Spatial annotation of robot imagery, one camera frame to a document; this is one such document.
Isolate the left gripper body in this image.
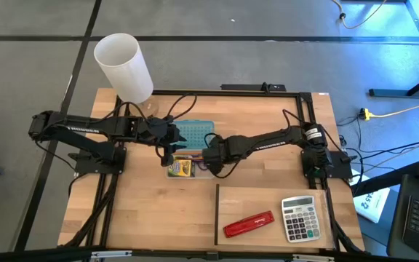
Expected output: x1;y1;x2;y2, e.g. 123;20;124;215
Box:
146;116;180;167

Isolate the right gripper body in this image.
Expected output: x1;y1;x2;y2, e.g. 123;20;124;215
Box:
201;135;229;176

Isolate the blue lid clear pencil case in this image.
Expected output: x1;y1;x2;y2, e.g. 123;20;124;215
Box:
165;119;216;180

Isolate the yellow green crayon box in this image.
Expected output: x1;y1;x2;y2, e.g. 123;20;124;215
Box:
167;159;193;178

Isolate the black rectangular device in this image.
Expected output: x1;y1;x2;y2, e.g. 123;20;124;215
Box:
220;82;287;92

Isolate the white cylinder shade lamp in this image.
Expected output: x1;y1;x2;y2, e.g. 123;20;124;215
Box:
92;32;159;118

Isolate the red stapler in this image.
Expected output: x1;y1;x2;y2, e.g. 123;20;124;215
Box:
223;210;276;239

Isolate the grey desk calculator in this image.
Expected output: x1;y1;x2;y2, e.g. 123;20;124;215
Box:
280;195;322;244

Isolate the white printed box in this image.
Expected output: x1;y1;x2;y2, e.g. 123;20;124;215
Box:
351;170;391;224

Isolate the black aluminium crossbar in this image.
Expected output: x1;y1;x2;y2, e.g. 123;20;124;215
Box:
0;246;419;262

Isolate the wooden shelf black frame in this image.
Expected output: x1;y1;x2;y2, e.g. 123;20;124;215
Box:
214;183;336;252

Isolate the black table rig frame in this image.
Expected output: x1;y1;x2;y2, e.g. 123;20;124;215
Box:
58;89;369;255

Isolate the yellow power cable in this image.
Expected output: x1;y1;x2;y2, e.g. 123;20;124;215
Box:
358;101;419;122

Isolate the beige floor cable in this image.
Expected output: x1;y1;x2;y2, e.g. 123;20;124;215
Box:
331;0;388;30

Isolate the black desk leg frame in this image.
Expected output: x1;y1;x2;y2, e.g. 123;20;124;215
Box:
368;0;419;98

